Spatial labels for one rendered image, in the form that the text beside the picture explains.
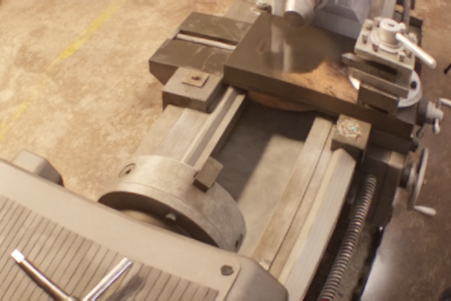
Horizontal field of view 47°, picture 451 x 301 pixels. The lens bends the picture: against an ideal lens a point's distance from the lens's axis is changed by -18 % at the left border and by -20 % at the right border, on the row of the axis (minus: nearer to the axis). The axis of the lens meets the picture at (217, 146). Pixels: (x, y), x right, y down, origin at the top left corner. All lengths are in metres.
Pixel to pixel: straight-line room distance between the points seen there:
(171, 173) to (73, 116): 2.03
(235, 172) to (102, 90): 1.55
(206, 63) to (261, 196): 0.40
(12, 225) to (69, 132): 2.13
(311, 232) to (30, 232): 0.77
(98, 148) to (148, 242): 2.06
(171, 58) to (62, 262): 1.13
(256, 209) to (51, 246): 0.91
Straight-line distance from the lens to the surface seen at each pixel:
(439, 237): 2.56
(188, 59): 1.75
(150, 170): 0.98
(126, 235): 0.74
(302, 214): 1.42
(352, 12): 1.90
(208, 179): 0.96
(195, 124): 1.60
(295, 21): 1.57
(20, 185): 0.83
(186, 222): 0.94
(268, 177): 1.64
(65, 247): 0.74
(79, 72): 3.25
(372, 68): 1.45
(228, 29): 1.88
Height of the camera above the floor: 1.92
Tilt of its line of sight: 45 degrees down
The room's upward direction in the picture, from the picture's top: straight up
